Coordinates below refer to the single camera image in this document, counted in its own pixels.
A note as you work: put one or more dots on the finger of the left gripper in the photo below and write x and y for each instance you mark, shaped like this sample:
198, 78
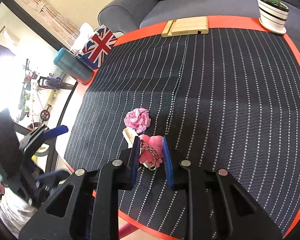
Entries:
53, 177
55, 132

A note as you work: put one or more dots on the potted cactus striped pot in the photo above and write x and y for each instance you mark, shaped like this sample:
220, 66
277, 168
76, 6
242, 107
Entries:
273, 15

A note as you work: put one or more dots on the teal tumbler bottle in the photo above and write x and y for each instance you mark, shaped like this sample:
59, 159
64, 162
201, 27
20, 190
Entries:
67, 62

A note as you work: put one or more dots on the wooden stand block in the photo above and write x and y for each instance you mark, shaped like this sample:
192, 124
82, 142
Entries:
186, 26

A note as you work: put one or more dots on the dark grey sofa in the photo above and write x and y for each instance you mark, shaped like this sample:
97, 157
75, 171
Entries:
129, 15

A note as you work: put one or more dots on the pink plush keychain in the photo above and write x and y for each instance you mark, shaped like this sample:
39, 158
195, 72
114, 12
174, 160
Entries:
156, 142

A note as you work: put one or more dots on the union jack tissue box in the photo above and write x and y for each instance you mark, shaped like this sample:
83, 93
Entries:
93, 46

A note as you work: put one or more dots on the black striped table mat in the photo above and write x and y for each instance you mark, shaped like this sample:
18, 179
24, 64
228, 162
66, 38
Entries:
197, 119

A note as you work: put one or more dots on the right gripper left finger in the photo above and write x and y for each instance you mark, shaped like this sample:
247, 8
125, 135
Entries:
86, 206

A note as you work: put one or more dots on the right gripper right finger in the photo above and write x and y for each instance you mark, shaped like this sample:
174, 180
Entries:
217, 204

